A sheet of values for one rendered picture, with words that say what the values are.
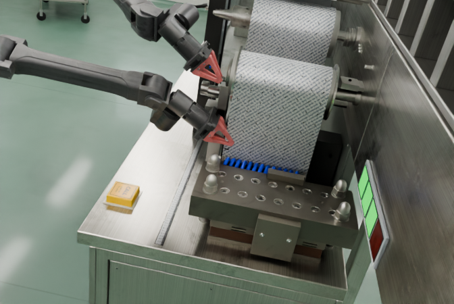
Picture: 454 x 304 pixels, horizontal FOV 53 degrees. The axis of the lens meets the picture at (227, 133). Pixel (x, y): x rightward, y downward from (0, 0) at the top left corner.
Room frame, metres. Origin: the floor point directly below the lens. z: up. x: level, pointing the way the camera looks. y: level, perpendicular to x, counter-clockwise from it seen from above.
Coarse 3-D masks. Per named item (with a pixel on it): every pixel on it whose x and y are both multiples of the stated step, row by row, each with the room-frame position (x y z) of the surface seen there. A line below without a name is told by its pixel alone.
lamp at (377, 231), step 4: (376, 224) 0.64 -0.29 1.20; (376, 228) 0.64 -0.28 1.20; (376, 232) 0.63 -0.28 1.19; (380, 232) 0.61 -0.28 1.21; (372, 236) 0.64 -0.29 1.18; (376, 236) 0.62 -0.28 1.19; (380, 236) 0.61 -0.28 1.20; (372, 240) 0.63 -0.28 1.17; (376, 240) 0.61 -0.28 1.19; (380, 240) 0.60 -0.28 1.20; (372, 244) 0.63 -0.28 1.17; (376, 244) 0.61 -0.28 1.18; (372, 248) 0.62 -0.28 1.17; (376, 248) 0.60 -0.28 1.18; (372, 252) 0.61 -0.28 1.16; (376, 252) 0.60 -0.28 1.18
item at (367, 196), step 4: (368, 184) 0.76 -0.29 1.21; (368, 188) 0.75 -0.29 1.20; (368, 192) 0.74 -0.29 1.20; (364, 196) 0.76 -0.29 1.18; (368, 196) 0.74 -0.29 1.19; (372, 196) 0.71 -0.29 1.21; (364, 200) 0.75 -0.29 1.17; (368, 200) 0.73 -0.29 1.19; (364, 204) 0.74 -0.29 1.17; (368, 204) 0.72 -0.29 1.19; (364, 208) 0.73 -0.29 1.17; (364, 212) 0.72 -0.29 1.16
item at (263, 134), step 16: (240, 112) 1.05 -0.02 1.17; (256, 112) 1.05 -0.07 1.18; (272, 112) 1.05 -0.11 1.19; (288, 112) 1.04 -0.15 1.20; (304, 112) 1.04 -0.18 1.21; (240, 128) 1.05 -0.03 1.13; (256, 128) 1.05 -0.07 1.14; (272, 128) 1.05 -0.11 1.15; (288, 128) 1.04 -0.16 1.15; (304, 128) 1.04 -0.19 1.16; (240, 144) 1.05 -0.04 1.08; (256, 144) 1.05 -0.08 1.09; (272, 144) 1.05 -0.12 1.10; (288, 144) 1.04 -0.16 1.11; (304, 144) 1.04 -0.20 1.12; (256, 160) 1.05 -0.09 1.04; (272, 160) 1.05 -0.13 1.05; (288, 160) 1.04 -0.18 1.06; (304, 160) 1.04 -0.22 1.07
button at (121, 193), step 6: (114, 186) 0.98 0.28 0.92; (120, 186) 0.99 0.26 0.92; (126, 186) 0.99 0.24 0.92; (132, 186) 1.00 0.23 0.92; (138, 186) 1.00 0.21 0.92; (114, 192) 0.96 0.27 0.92; (120, 192) 0.96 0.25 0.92; (126, 192) 0.97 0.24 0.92; (132, 192) 0.97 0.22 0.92; (138, 192) 1.00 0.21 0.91; (108, 198) 0.94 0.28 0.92; (114, 198) 0.94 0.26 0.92; (120, 198) 0.94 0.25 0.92; (126, 198) 0.94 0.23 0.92; (132, 198) 0.95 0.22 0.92; (120, 204) 0.94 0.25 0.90; (126, 204) 0.94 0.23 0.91; (132, 204) 0.94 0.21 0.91
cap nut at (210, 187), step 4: (208, 176) 0.89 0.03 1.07; (212, 176) 0.89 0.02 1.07; (208, 180) 0.88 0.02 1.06; (212, 180) 0.88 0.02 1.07; (216, 180) 0.89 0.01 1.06; (204, 184) 0.89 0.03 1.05; (208, 184) 0.88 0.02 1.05; (212, 184) 0.88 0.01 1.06; (216, 184) 0.89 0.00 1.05; (204, 188) 0.89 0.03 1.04; (208, 188) 0.88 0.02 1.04; (212, 188) 0.88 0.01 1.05; (216, 188) 0.89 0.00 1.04; (204, 192) 0.88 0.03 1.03; (208, 192) 0.88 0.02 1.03; (212, 192) 0.88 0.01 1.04; (216, 192) 0.89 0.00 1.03
